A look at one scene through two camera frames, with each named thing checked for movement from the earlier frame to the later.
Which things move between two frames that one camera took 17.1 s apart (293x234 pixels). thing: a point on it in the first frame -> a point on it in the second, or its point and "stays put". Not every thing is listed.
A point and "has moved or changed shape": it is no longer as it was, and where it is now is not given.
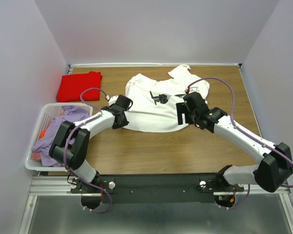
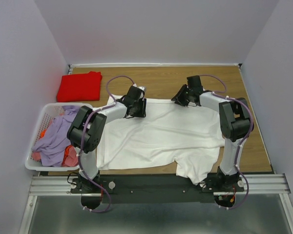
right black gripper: x=181 y=108 -> x=177 y=96
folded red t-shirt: x=71 y=86 stays put
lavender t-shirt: x=69 y=113 stays put
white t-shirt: x=153 y=107 has moved or changed shape
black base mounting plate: x=156 y=189 stays put
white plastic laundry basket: x=49 y=111 stays put
